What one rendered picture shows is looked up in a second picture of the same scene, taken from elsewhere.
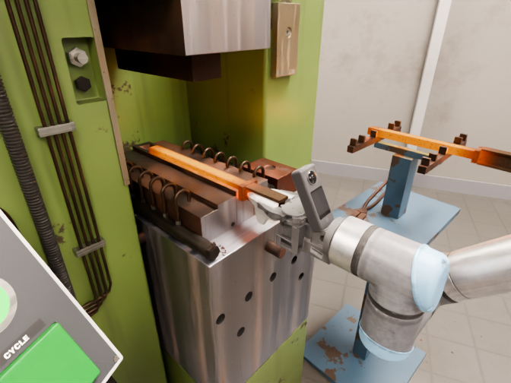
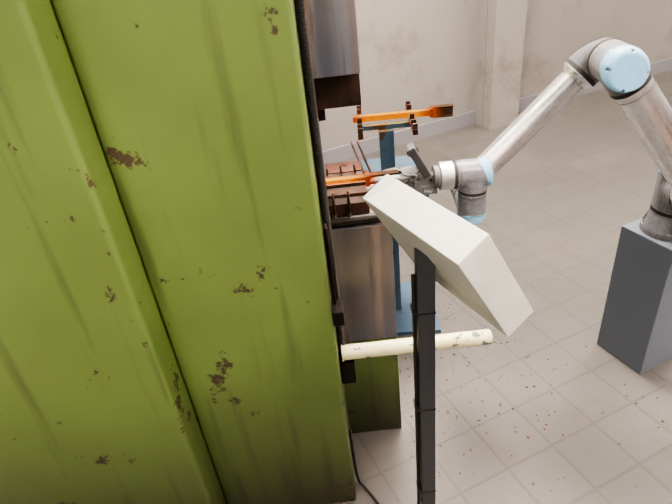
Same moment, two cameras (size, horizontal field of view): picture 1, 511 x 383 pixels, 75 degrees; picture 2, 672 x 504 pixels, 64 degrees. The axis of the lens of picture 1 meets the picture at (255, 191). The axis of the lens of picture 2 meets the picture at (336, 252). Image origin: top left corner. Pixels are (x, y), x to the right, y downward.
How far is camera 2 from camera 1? 1.28 m
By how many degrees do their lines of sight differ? 36
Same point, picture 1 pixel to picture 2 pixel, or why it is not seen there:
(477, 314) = not seen: hidden behind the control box
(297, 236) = (419, 185)
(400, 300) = (481, 185)
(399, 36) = not seen: hidden behind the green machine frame
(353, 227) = (447, 164)
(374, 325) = (471, 207)
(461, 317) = not seen: hidden behind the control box
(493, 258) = (495, 153)
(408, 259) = (478, 164)
